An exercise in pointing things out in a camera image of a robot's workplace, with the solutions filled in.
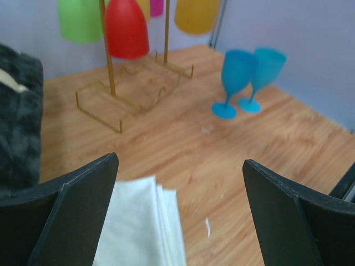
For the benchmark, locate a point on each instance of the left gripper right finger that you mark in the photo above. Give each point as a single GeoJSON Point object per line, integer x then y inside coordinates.
{"type": "Point", "coordinates": [297, 225]}

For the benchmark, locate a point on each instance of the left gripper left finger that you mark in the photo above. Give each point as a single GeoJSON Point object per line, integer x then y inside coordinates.
{"type": "Point", "coordinates": [58, 222]}

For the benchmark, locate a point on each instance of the light blue wine glass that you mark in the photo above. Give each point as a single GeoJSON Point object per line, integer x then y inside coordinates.
{"type": "Point", "coordinates": [271, 62]}

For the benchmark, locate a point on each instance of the red wine glass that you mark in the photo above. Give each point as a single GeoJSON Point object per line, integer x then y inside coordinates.
{"type": "Point", "coordinates": [126, 30]}

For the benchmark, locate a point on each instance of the green wine glass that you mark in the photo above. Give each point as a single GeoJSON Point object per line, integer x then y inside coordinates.
{"type": "Point", "coordinates": [80, 20]}

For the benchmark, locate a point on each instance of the yellow wine glass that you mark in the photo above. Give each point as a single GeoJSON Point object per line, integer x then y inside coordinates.
{"type": "Point", "coordinates": [196, 17]}

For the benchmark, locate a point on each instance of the back orange wine glass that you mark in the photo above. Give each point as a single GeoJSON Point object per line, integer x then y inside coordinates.
{"type": "Point", "coordinates": [145, 7]}

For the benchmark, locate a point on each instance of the pink wine glass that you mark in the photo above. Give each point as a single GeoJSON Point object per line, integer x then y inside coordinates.
{"type": "Point", "coordinates": [156, 8]}

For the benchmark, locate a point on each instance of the folded beige cloth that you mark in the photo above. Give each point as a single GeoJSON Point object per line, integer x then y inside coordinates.
{"type": "Point", "coordinates": [142, 226]}

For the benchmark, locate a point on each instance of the black floral pillow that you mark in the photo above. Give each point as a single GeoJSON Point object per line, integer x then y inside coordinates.
{"type": "Point", "coordinates": [21, 118]}

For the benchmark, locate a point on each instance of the gold wire glass rack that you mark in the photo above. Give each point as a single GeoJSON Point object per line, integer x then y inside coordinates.
{"type": "Point", "coordinates": [120, 93]}

